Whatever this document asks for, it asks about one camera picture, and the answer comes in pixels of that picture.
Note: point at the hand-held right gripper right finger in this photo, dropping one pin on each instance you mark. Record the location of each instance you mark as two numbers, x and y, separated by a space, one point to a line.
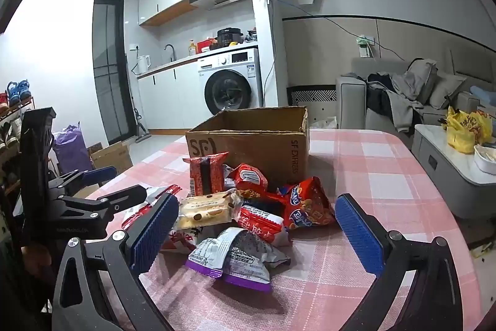
358 234

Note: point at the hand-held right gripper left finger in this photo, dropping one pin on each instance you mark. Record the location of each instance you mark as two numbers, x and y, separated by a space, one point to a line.
155 230

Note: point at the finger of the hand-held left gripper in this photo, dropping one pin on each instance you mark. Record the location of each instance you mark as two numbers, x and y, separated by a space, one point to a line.
99 176
124 199

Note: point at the red white snack packet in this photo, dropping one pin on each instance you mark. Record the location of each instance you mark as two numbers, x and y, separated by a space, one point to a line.
133 216

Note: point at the white brown snack bag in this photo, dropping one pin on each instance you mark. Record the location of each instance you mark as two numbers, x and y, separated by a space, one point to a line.
182 238

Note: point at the silver purple snack packet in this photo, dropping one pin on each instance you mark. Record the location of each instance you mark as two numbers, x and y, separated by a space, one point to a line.
205 255
248 257

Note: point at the cream cake snack packet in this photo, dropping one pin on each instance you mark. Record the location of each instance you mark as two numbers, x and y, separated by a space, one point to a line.
209 212

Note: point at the large red chip bag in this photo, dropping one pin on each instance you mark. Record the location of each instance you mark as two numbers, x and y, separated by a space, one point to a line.
308 207

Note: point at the red black noodle packet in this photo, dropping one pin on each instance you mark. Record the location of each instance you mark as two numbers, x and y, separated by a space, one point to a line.
205 172

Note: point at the red white-label snack packet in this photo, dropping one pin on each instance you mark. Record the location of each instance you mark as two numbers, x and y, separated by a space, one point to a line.
259 222

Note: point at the small red snack packet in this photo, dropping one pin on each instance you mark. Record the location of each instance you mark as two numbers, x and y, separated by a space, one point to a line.
250 179

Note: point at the brown cardboard box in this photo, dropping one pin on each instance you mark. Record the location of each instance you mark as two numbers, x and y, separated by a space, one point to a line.
248 148

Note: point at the printed cardboard floor box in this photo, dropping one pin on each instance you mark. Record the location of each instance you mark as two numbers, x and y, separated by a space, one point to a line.
112 158

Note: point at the purple bag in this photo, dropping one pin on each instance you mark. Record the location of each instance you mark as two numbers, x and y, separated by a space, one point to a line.
71 150

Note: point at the shoe rack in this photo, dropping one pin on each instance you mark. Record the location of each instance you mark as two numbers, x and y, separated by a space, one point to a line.
11 129

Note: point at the upright vacuum cleaner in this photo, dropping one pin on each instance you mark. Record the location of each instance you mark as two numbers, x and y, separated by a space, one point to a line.
140 129

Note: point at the pink plaid tablecloth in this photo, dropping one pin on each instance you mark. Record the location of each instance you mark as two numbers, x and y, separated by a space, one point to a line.
368 168

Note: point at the blue shoes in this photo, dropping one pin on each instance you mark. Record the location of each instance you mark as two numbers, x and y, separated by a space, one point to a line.
18 92

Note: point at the dark glass door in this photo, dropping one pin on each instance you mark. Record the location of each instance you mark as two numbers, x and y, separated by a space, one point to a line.
110 71

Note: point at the white kitchen base cabinets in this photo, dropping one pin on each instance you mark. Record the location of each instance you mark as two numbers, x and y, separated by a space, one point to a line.
166 94

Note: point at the white coffee table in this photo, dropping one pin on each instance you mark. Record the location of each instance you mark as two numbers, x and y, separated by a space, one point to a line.
438 160

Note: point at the white plastic bag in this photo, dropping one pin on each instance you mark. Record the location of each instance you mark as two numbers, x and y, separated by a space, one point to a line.
325 122

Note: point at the white electric kettle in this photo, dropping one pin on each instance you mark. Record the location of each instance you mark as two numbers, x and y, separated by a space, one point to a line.
143 64

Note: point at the grey sofa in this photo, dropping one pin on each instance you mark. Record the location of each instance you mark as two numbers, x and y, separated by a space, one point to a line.
350 98

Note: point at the black patterned low panel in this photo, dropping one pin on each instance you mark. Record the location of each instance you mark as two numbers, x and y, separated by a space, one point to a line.
310 100

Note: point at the black clothing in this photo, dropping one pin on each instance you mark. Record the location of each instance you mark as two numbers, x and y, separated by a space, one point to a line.
378 92

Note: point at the yellow plastic bag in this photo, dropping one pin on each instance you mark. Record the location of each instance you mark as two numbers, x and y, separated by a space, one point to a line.
463 133

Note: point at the white bowl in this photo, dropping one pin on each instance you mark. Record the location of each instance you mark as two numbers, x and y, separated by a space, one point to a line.
484 160

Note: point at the kitchen faucet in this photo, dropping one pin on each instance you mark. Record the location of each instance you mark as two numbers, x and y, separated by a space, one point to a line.
170 48

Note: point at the grey clothing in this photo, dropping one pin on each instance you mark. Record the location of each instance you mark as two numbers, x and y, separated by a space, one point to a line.
407 90

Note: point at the yellow soap bottle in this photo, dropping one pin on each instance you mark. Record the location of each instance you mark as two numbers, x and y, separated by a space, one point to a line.
192 48

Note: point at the red box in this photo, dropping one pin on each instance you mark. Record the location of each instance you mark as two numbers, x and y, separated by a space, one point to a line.
206 45

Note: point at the grey pillow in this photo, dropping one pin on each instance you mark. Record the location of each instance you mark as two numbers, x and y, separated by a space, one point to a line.
447 90

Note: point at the white washing machine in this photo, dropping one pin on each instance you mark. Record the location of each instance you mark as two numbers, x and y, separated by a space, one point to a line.
228 63

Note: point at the blue cloth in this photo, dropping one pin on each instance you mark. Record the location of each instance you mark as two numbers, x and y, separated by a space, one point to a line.
484 92

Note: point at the black pressure cooker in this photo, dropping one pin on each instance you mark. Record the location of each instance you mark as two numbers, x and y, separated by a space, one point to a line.
229 37

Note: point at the wall power socket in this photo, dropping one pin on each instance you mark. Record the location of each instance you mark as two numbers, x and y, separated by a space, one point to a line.
364 44

